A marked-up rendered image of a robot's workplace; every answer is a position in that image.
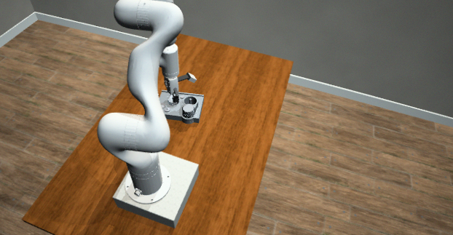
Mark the silver toothed gear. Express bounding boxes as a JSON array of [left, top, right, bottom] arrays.
[[168, 95, 178, 105]]

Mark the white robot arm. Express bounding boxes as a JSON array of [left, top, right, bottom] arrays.
[[97, 0, 184, 204]]

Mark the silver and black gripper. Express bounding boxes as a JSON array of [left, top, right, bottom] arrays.
[[164, 76, 179, 103]]

